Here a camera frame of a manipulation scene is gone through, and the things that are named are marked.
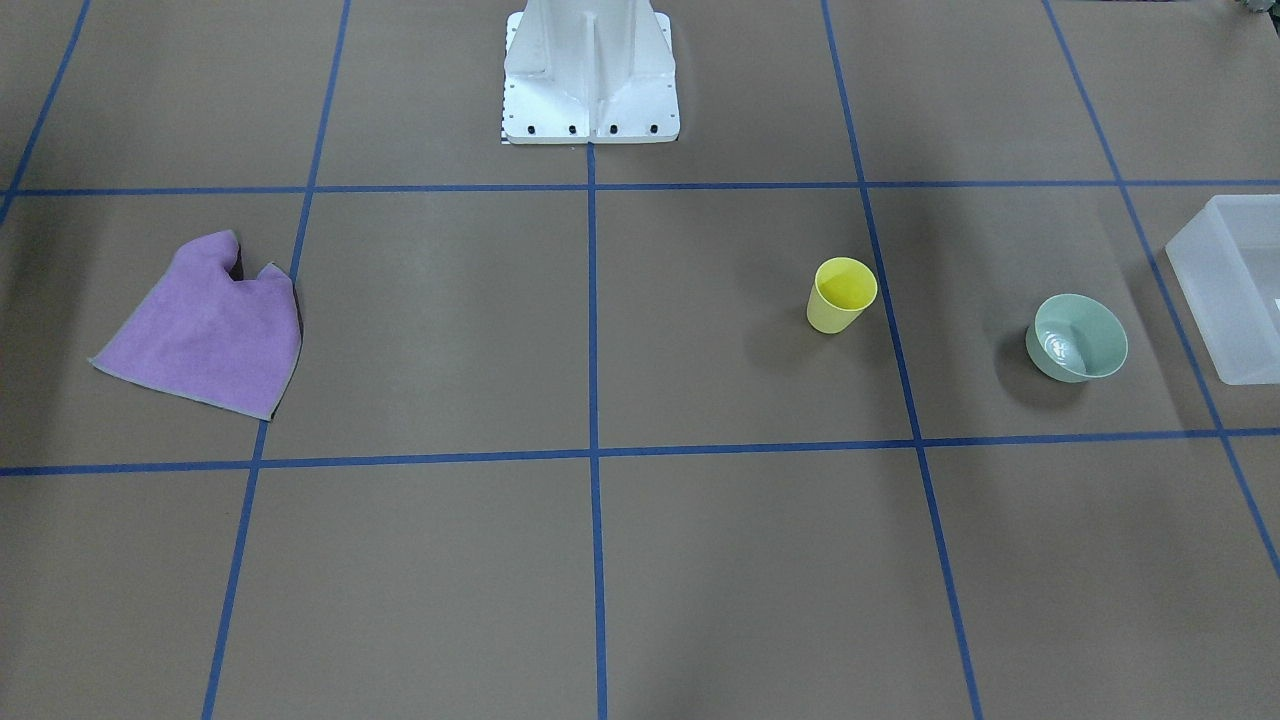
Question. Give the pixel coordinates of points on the yellow plastic cup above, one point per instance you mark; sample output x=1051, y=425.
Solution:
x=843, y=288

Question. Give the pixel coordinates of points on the purple cloth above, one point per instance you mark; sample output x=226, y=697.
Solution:
x=206, y=333

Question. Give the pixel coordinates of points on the green ceramic bowl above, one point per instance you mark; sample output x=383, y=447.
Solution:
x=1074, y=339

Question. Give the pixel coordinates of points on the clear plastic storage box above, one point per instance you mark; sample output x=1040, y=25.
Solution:
x=1226, y=259

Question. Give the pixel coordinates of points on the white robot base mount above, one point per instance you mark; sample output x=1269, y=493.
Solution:
x=589, y=72

